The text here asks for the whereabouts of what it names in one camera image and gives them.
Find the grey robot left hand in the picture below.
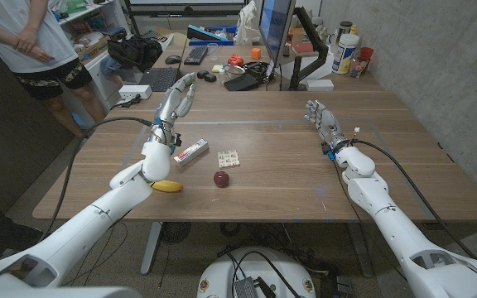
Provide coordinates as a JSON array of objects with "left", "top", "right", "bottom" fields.
[{"left": 150, "top": 72, "right": 198, "bottom": 147}]

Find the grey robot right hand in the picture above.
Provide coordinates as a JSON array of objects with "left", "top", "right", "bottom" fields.
[{"left": 304, "top": 99, "right": 354, "bottom": 156}]

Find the white toothpaste box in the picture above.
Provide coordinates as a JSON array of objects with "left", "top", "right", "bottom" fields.
[{"left": 172, "top": 137, "right": 210, "bottom": 168}]

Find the yellow banana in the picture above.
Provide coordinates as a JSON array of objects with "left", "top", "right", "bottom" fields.
[{"left": 150, "top": 179, "right": 184, "bottom": 194}]

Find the red apple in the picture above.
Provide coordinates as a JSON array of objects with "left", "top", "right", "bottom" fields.
[{"left": 213, "top": 170, "right": 230, "bottom": 188}]

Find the black keyboard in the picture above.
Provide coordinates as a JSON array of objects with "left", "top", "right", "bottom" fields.
[
  {"left": 183, "top": 44, "right": 210, "bottom": 66},
  {"left": 137, "top": 66, "right": 181, "bottom": 93}
]

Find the white power strip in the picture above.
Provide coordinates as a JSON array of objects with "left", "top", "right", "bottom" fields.
[{"left": 118, "top": 84, "right": 153, "bottom": 102}]

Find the flat white box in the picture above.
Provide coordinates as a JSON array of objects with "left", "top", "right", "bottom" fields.
[{"left": 306, "top": 78, "right": 335, "bottom": 93}]

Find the clear jar with items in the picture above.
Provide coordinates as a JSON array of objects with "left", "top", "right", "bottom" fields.
[{"left": 349, "top": 55, "right": 369, "bottom": 79}]

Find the black backpack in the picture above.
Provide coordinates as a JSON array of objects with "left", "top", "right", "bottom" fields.
[{"left": 106, "top": 35, "right": 164, "bottom": 74}]

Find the white wipes canister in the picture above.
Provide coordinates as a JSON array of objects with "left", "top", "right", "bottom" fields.
[{"left": 331, "top": 32, "right": 360, "bottom": 75}]

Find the black tablet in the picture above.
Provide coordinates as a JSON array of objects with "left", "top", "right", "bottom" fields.
[{"left": 223, "top": 73, "right": 260, "bottom": 93}]

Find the small white printed card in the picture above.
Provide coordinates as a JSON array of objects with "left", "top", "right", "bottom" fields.
[{"left": 216, "top": 149, "right": 241, "bottom": 169}]

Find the white shelf unit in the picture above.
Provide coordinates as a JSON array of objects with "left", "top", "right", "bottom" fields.
[{"left": 55, "top": 0, "right": 132, "bottom": 113}]

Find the blue storage bin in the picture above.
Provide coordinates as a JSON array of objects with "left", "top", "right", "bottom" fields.
[{"left": 186, "top": 23, "right": 239, "bottom": 46}]

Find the computer monitor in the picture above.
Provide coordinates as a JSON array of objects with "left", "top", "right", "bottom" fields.
[{"left": 258, "top": 0, "right": 296, "bottom": 70}]

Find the white plastic bag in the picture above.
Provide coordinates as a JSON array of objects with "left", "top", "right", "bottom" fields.
[{"left": 234, "top": 0, "right": 263, "bottom": 46}]

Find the black round fan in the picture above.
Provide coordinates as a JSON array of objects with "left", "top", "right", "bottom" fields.
[{"left": 161, "top": 222, "right": 192, "bottom": 245}]

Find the grey table leg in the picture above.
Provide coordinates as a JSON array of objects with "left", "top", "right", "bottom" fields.
[
  {"left": 140, "top": 221, "right": 163, "bottom": 276},
  {"left": 345, "top": 223, "right": 375, "bottom": 278}
]

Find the person in white t-shirt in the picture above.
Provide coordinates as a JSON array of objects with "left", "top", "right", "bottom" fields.
[{"left": 0, "top": 0, "right": 107, "bottom": 140}]

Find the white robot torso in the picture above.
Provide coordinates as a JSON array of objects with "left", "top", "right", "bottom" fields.
[{"left": 195, "top": 247, "right": 317, "bottom": 298}]

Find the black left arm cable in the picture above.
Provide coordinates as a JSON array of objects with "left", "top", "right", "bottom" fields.
[{"left": 39, "top": 116, "right": 155, "bottom": 243}]

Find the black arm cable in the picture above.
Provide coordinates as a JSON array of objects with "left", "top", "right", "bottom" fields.
[
  {"left": 39, "top": 116, "right": 155, "bottom": 243},
  {"left": 350, "top": 139, "right": 477, "bottom": 261}
]

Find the black cable bundle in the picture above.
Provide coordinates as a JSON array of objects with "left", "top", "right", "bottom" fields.
[{"left": 242, "top": 60, "right": 275, "bottom": 86}]

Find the whiteboard with black frame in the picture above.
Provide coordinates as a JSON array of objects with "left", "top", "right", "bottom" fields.
[{"left": 123, "top": 0, "right": 248, "bottom": 20}]

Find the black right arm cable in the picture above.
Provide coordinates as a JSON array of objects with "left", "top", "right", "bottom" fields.
[{"left": 350, "top": 139, "right": 477, "bottom": 261}]

